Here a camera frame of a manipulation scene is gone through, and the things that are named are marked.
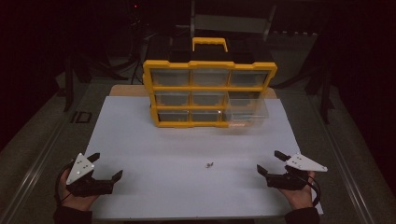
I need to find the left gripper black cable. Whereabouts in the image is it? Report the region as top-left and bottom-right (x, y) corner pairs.
(54, 162), (76, 208)

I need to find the person's left hand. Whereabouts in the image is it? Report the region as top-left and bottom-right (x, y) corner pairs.
(59, 160), (100, 213)

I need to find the black metal stand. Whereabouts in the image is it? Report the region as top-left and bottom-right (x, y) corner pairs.
(304, 62), (335, 125)
(62, 55), (94, 113)

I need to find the grey metal frame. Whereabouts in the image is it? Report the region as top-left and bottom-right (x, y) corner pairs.
(190, 0), (278, 43)

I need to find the clear plastic drawer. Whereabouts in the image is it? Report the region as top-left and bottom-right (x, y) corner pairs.
(223, 92), (270, 129)

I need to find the yellow black parts organizer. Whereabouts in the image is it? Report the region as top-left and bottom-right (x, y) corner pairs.
(142, 36), (278, 129)

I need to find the white table cover sheet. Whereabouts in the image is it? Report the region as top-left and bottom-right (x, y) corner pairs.
(83, 95), (325, 220)

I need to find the black rectangular floor frame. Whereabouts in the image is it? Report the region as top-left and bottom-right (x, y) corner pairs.
(70, 111), (93, 124)

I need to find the metal floor rail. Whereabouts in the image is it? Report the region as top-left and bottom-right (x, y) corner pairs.
(0, 118), (68, 224)
(311, 92), (375, 224)

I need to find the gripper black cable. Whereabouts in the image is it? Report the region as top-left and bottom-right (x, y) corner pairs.
(306, 175), (322, 208)
(54, 162), (76, 208)

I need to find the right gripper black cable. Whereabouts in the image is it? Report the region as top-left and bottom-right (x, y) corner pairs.
(306, 175), (322, 208)

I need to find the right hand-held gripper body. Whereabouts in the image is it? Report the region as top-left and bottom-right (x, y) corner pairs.
(265, 152), (329, 191)

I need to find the black tripod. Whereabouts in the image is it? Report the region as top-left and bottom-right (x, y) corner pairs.
(122, 0), (148, 85)

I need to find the person's right hand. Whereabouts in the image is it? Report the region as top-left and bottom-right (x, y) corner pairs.
(278, 171), (317, 212)

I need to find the grid of clear organizer drawers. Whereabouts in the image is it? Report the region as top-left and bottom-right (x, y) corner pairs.
(150, 68), (271, 123)

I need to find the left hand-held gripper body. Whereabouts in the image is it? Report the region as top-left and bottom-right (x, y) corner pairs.
(65, 152), (114, 198)

